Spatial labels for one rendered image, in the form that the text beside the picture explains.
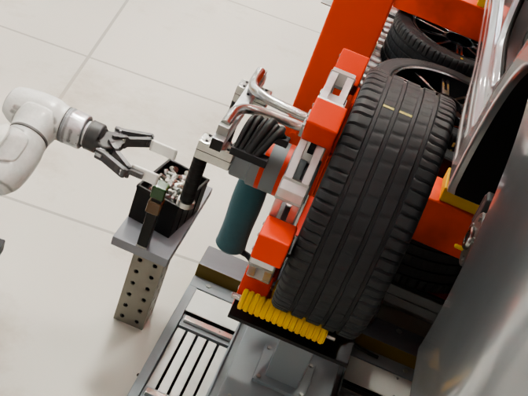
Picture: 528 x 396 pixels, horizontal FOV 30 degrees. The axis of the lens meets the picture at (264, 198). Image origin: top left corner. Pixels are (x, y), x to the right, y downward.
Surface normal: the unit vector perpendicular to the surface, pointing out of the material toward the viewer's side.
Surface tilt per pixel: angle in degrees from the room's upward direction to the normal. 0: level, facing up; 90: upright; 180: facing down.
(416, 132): 23
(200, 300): 0
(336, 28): 90
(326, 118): 35
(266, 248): 90
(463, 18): 90
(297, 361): 90
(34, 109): 30
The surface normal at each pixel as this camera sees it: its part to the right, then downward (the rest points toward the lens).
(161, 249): 0.31, -0.79
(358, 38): -0.24, 0.48
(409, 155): 0.12, -0.38
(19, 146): 0.65, -0.22
